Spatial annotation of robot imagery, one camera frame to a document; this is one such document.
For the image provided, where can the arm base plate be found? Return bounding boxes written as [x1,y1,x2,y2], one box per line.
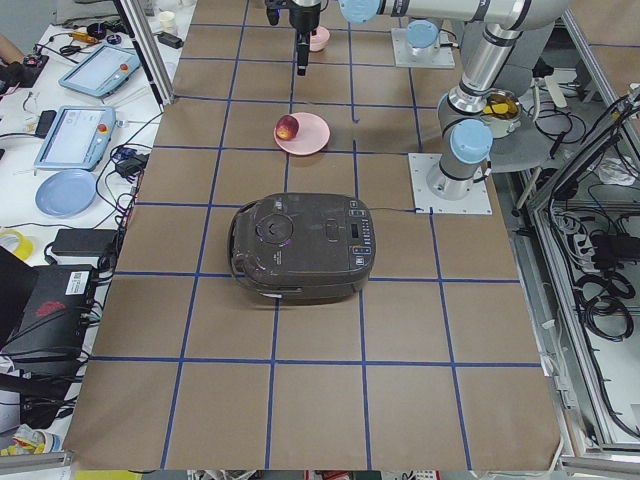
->
[408,153,492,215]
[391,28,455,69]

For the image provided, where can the grey office chair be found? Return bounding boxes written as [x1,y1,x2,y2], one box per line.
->
[487,9,559,174]

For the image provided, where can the black computer case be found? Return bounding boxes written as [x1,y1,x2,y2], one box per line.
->
[1,249,97,360]

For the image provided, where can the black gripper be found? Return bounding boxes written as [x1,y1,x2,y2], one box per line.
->
[264,0,322,76]

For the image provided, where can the black power adapter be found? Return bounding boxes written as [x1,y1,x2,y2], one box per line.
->
[51,228,116,257]

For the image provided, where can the small pink bowl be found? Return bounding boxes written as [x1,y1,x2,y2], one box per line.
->
[309,26,330,52]

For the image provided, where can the near blue teach pendant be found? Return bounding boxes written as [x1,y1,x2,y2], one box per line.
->
[33,106,116,170]

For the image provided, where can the dark grey rice cooker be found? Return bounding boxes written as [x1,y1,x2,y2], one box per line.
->
[227,192,376,302]

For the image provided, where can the aluminium frame post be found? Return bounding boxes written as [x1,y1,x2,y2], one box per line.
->
[113,0,174,106]

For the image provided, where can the pink plate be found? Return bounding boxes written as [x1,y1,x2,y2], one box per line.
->
[274,112,330,156]

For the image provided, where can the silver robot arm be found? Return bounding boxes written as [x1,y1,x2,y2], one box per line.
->
[339,1,569,201]

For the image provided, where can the red apple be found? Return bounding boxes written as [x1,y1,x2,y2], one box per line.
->
[274,115,299,141]

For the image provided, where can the far blue teach pendant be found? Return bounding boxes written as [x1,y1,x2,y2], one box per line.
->
[58,45,141,98]

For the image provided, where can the glass bowl on chair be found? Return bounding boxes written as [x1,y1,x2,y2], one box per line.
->
[481,90,521,139]

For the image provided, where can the blue teach pendant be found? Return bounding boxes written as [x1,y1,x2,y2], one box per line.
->
[58,45,141,98]
[33,106,116,170]

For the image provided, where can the yellow tape roll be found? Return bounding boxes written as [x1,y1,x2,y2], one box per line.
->
[0,229,33,261]

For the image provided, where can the light blue plate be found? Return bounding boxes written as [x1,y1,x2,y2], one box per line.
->
[35,169,97,217]

